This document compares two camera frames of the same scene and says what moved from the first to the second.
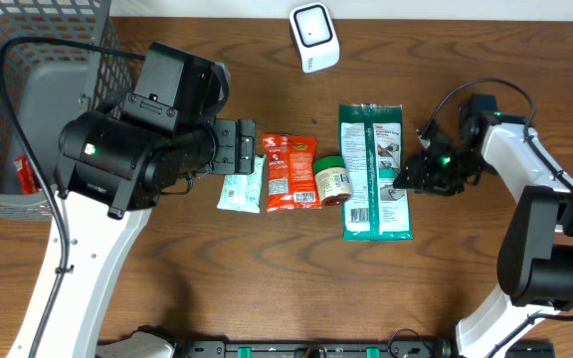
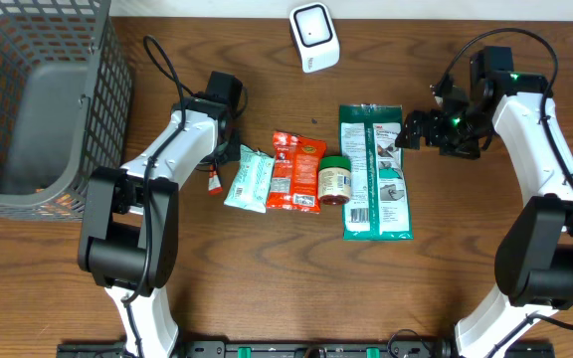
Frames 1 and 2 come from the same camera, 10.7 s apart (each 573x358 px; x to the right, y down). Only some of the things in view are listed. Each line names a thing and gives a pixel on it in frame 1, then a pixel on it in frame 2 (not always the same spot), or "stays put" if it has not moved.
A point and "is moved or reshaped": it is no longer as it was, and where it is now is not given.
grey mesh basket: x=48 y=87 stays put
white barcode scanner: x=314 y=35 stays put
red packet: x=26 y=175 → x=214 y=186
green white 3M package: x=371 y=141 stays put
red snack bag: x=292 y=175 is moved or reshaped
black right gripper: x=423 y=176 → x=434 y=118
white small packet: x=242 y=192 is moved or reshaped
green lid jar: x=332 y=180 stays put
